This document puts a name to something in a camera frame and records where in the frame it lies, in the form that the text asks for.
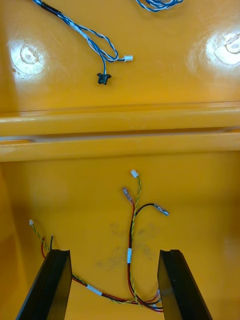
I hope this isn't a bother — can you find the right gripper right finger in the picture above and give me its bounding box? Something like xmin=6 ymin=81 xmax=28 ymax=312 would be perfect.
xmin=157 ymin=249 xmax=213 ymax=320

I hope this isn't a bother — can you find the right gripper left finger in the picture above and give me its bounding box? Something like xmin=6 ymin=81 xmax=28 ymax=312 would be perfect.
xmin=15 ymin=249 xmax=73 ymax=320

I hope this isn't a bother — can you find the red black green-yellow wire harness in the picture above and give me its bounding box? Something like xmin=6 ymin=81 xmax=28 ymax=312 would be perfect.
xmin=28 ymin=219 xmax=162 ymax=307
xmin=121 ymin=169 xmax=171 ymax=313

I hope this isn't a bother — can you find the blue-white twisted wire harness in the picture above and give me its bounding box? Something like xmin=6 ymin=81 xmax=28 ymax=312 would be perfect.
xmin=31 ymin=0 xmax=134 ymax=86
xmin=135 ymin=0 xmax=185 ymax=13

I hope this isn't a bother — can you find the yellow-orange plastic bin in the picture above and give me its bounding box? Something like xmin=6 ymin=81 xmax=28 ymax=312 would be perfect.
xmin=0 ymin=132 xmax=240 ymax=320
xmin=0 ymin=0 xmax=240 ymax=138

